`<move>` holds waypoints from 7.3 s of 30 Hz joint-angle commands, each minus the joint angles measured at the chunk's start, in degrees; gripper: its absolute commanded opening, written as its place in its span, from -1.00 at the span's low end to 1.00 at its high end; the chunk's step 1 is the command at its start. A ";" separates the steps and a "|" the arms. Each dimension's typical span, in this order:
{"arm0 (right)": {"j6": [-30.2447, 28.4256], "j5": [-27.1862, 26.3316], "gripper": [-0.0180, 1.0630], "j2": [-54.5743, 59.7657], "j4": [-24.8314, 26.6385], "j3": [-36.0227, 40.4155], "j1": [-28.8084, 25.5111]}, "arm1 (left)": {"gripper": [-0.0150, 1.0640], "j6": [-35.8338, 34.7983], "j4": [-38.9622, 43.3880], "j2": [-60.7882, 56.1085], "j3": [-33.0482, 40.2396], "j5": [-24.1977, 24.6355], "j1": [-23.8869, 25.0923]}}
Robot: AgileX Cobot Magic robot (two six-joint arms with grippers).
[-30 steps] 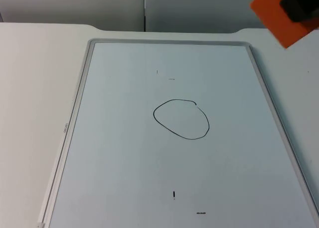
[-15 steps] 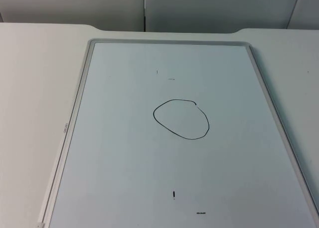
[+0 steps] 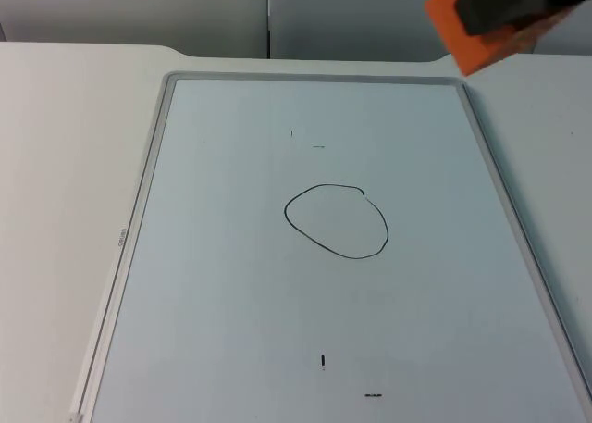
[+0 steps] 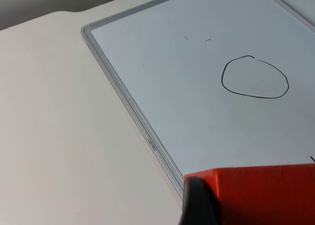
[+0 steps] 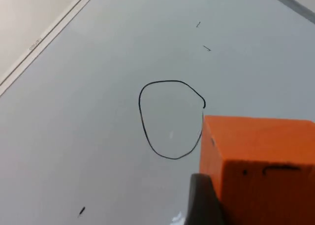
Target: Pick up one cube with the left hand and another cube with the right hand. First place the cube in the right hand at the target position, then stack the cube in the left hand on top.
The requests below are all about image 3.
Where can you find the orange cube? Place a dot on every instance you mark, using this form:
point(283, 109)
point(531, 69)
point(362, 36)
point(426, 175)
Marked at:
point(455, 34)

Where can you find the grey-framed whiteboard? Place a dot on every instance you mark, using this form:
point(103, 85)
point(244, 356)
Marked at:
point(240, 302)

